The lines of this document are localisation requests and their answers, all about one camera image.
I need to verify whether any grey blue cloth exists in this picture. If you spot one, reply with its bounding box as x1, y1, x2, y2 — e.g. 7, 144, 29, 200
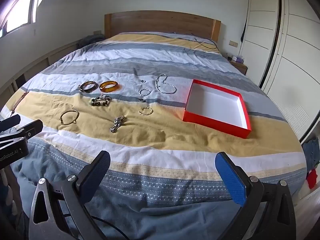
79, 34, 104, 48

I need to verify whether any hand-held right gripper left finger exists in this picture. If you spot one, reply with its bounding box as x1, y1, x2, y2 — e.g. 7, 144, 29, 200
29, 150, 111, 240

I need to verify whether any black cable on bed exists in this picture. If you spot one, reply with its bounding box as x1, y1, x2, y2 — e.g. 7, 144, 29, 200
172, 31, 218, 50

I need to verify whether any wooden nightstand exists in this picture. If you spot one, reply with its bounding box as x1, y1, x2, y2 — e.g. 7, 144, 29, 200
226, 55, 248, 76

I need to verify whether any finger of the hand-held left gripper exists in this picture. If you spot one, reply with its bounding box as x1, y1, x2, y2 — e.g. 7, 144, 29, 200
0, 114, 21, 132
0, 119, 43, 147

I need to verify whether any brown strap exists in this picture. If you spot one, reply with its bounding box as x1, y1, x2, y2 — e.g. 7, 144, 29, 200
11, 91, 29, 113

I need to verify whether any thin silver bangle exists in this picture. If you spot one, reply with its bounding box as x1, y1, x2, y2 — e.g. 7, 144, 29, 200
155, 74, 177, 95

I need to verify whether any striped duvet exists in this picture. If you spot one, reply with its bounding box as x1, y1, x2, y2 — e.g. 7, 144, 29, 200
0, 32, 308, 240

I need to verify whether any amber bangle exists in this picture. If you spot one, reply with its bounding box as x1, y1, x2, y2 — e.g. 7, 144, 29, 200
99, 80, 120, 93

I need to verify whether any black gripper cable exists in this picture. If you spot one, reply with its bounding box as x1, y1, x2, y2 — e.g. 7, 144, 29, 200
62, 212, 130, 240

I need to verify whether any wooden headboard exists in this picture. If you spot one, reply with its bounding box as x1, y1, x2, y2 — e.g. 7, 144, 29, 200
104, 10, 222, 49

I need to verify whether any black hanging strap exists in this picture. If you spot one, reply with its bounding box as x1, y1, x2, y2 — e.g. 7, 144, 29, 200
240, 17, 247, 43

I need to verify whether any red jewelry box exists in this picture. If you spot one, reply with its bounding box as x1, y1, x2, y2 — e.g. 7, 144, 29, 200
182, 79, 252, 139

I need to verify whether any white window seat cabinet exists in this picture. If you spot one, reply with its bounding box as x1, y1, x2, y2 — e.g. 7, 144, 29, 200
0, 40, 80, 100

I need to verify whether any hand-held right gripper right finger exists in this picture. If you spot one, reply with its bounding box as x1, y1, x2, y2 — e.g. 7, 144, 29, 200
215, 151, 304, 240

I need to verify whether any pearl necklace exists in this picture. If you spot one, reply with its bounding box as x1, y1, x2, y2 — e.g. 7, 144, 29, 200
59, 109, 80, 126

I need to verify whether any red cloth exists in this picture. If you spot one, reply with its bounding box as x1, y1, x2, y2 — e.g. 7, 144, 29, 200
306, 169, 318, 189

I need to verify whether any brown bangle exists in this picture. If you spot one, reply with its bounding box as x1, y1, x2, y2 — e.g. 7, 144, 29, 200
79, 81, 98, 93

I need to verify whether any black gold beaded bracelet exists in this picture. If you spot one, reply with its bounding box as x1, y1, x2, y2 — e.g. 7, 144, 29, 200
90, 95, 112, 107

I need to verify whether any white wardrobe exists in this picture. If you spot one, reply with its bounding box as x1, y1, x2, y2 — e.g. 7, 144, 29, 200
240, 0, 320, 140

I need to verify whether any blue clothing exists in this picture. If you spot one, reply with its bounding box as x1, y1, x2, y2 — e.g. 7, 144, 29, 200
301, 139, 320, 170

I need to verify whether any window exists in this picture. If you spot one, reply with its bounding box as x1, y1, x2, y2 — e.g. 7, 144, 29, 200
0, 0, 50, 38

